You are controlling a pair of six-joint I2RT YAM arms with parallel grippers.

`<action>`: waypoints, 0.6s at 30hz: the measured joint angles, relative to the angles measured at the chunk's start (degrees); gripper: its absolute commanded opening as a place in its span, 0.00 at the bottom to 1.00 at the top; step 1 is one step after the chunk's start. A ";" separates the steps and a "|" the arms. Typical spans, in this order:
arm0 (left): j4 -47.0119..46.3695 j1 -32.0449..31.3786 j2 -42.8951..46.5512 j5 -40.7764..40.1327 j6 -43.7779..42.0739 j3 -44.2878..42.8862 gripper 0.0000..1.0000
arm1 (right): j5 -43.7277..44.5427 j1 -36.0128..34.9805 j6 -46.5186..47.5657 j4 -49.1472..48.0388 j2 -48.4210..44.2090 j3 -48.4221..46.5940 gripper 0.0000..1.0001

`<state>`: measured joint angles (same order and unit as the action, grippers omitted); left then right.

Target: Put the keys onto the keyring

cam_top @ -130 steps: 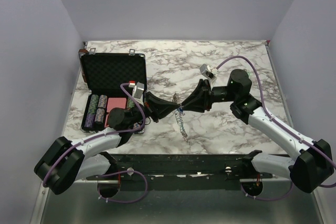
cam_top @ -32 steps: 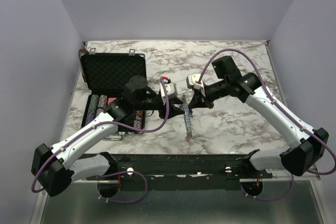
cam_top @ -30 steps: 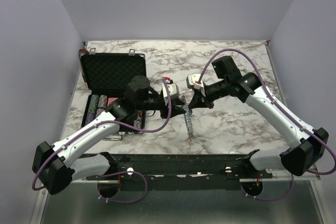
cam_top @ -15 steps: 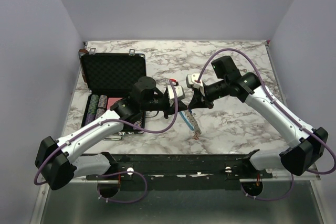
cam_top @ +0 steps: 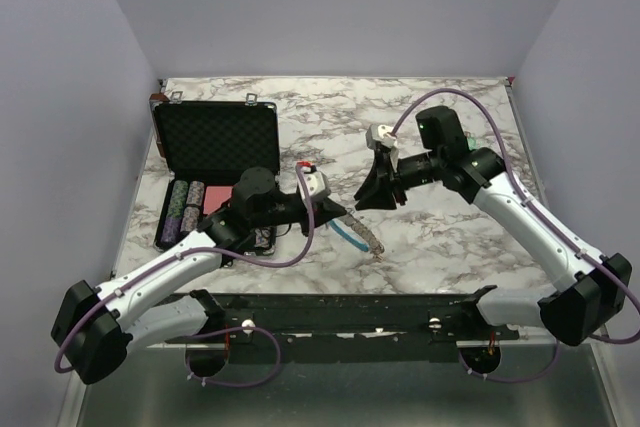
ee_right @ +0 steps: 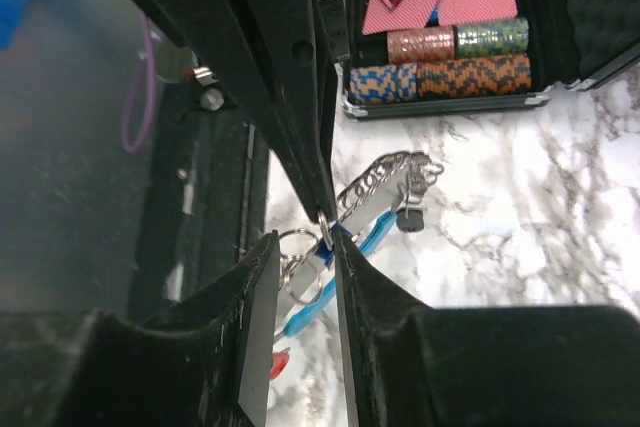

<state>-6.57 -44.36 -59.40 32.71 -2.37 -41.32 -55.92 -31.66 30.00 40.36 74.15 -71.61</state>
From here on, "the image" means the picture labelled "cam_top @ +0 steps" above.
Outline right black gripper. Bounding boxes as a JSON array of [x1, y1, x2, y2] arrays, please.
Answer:
[[354, 149, 444, 211]]

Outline grey blue spiral keyring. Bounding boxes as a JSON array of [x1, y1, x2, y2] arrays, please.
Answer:
[[329, 212, 385, 260]]

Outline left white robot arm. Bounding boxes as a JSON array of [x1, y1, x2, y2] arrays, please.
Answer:
[[51, 162, 346, 385]]

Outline orange poker chip stack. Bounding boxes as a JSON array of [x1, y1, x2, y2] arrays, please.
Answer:
[[254, 228, 274, 250]]

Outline green tagged key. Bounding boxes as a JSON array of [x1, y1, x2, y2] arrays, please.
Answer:
[[465, 131, 478, 150]]

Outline pink playing card deck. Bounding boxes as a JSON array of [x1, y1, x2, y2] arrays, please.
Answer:
[[203, 186, 232, 215]]

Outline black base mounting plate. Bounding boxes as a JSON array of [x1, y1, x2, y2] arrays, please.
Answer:
[[188, 289, 519, 366]]

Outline black poker chip case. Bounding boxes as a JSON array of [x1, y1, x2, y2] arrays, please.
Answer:
[[149, 91, 286, 256]]

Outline purple poker chip stack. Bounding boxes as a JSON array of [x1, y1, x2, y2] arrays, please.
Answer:
[[155, 180, 205, 250]]

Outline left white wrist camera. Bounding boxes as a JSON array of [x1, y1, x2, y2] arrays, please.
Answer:
[[298, 170, 331, 203]]

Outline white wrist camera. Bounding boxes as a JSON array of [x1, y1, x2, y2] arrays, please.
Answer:
[[365, 124, 399, 163], [298, 170, 331, 203]]

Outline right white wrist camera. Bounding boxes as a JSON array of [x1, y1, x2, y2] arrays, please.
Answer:
[[365, 124, 399, 163]]

